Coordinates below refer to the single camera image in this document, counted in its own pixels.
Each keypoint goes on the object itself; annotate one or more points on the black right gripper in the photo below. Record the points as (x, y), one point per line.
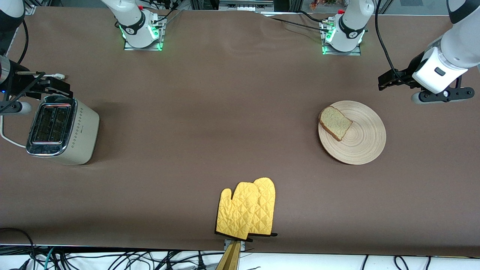
(18, 79)

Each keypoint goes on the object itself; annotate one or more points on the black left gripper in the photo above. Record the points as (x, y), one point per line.
(407, 75)

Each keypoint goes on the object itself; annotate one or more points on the round wooden plate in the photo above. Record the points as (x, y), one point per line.
(363, 142)

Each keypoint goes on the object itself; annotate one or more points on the brown bread slice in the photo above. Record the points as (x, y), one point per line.
(334, 123)

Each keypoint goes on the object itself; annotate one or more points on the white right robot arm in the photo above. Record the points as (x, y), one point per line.
(135, 22)

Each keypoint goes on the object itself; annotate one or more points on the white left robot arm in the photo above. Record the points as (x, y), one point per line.
(348, 26)

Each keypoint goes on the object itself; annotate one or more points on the cream and chrome toaster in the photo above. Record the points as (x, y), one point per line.
(75, 131)

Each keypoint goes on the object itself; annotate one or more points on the white power plug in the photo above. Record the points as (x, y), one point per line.
(56, 77)

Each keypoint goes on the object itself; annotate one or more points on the orange background object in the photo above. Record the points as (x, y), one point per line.
(322, 3)

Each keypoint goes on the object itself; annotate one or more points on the brown table cover sheet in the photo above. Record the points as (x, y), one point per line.
(240, 75)

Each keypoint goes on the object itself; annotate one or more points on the yellow quilted oven mitt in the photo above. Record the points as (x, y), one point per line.
(266, 202)
(236, 213)

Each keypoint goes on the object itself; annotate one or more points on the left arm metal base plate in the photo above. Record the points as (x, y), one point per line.
(354, 52)

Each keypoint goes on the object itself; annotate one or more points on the aluminium frame profile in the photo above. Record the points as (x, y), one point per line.
(35, 5)

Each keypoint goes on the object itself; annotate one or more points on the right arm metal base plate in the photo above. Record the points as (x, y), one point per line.
(144, 48)

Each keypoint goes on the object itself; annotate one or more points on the grey metal frame box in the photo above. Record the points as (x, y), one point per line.
(245, 4)

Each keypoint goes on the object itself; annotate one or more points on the small metal bracket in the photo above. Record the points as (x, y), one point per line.
(243, 245)

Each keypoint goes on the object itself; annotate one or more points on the yellow wooden post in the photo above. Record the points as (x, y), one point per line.
(230, 258)

